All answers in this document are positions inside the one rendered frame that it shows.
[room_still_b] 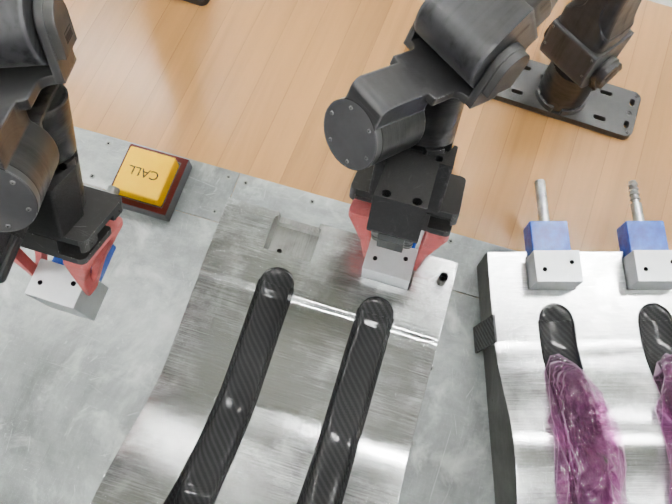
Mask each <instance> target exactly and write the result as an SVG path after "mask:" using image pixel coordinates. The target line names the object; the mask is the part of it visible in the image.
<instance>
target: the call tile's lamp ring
mask: <svg viewBox="0 0 672 504"><path fill-rule="evenodd" d="M131 146H134V147H137V148H141V149H144V150H148V151H151V152H155V153H158V154H162V155H166V156H169V157H173V158H175V159H176V161H177V162H179V163H181V165H180V168H179V170H178V172H177V175H176V177H175V179H174V181H173V184H172V186H171V188H170V191H169V193H168V195H167V198H166V200H165V202H164V205H163V207H162V209H161V208H158V207H155V206H151V205H148V204H144V203H141V202H137V201H134V200H131V199H127V198H124V197H121V198H122V203H124V204H128V205H131V206H135V207H138V208H141V209H145V210H148V211H152V212H155V213H159V214H162V215H166V212H167V210H168V208H169V205H170V203H171V201H172V198H173V196H174V194H175V191H176V189H177V187H178V184H179V182H180V180H181V177H182V175H183V172H184V170H185V168H186V165H187V163H188V161H189V160H188V159H184V158H180V157H177V156H173V155H170V154H166V153H163V152H159V151H156V150H152V149H148V148H145V147H141V146H138V145H134V144H130V146H129V148H128V150H127V153H128V151H129V149H130V147H131ZM127 153H126V155H127ZM126 155H125V157H126ZM125 157H124V159H123V161H122V163H121V165H120V168H121V166H122V164H123V162H124V160H125ZM120 168H119V170H120ZM119 170H118V172H117V174H116V176H115V178H114V180H113V183H114V181H115V179H116V177H117V175H118V173H119ZM113 183H112V185H113Z"/></svg>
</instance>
